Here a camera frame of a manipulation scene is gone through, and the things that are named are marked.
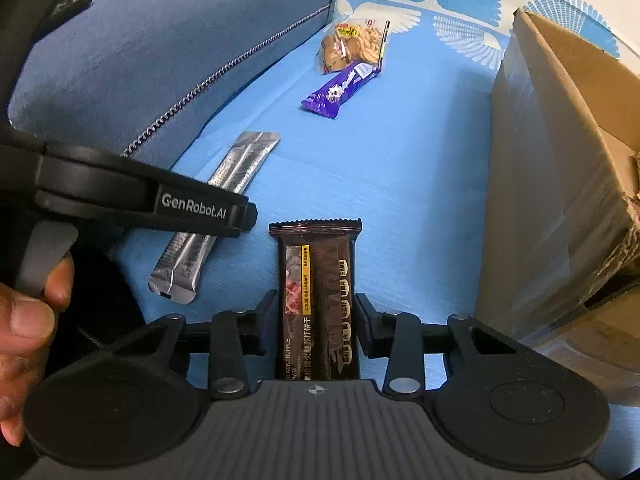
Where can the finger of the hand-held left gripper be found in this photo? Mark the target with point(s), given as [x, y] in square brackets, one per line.
[251, 216]

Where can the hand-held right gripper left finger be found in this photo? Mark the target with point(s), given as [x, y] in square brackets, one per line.
[268, 310]

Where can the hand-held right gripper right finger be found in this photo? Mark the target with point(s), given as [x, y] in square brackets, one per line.
[363, 315]

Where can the dark brown biscuit packet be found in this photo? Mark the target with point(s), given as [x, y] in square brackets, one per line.
[315, 300]

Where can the brown cardboard box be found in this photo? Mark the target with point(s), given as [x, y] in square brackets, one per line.
[565, 180]

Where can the person's left hand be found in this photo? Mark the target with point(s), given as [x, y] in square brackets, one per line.
[30, 340]

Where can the silver stick packet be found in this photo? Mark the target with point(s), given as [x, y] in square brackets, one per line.
[240, 160]
[230, 195]

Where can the blue fan-printed sheet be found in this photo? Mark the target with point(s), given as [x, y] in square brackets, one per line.
[380, 170]

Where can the blue grey cushion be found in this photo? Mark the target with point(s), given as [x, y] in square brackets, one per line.
[165, 55]

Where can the purple candy packet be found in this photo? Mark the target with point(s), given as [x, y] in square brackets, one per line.
[340, 87]

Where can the clear orange cracker packet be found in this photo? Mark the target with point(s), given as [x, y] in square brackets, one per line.
[350, 45]

